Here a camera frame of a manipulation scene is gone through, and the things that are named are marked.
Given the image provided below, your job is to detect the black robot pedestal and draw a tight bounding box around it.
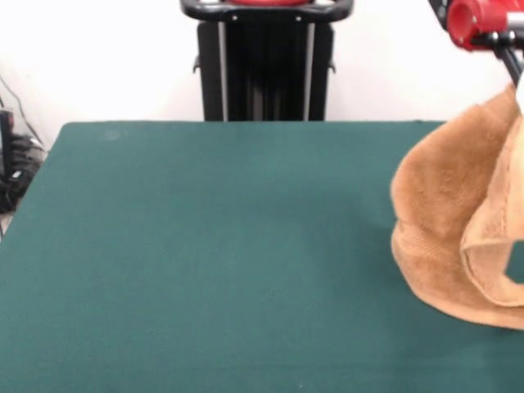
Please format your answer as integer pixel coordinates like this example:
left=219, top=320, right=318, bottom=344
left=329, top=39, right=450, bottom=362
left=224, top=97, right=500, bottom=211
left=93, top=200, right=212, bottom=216
left=179, top=0, right=354, bottom=122

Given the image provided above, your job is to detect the tan terry towel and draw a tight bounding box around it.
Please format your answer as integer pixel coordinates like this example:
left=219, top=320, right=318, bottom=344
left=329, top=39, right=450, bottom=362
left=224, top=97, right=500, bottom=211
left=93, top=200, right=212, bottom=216
left=389, top=81, right=524, bottom=331

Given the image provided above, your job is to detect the black cable bundle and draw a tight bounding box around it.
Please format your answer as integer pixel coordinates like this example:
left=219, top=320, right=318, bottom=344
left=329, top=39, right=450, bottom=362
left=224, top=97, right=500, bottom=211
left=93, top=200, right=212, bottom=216
left=0, top=133, right=47, bottom=215

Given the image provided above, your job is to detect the dark green table cloth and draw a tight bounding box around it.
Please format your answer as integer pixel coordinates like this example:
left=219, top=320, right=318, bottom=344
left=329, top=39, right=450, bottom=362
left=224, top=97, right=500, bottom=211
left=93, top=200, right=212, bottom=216
left=0, top=120, right=524, bottom=393

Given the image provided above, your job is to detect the grey cable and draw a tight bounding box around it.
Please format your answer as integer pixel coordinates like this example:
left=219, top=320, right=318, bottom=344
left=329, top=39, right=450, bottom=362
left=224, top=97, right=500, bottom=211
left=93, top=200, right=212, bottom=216
left=0, top=75, right=45, bottom=149

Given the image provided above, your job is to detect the black electronics box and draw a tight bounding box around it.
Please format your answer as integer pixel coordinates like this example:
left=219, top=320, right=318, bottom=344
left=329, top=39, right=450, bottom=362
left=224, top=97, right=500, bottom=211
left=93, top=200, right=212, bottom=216
left=0, top=108, right=16, bottom=178

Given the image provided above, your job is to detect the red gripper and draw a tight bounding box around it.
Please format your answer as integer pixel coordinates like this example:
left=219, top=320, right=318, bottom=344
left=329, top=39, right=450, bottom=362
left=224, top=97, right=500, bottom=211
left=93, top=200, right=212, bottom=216
left=446, top=0, right=524, bottom=87

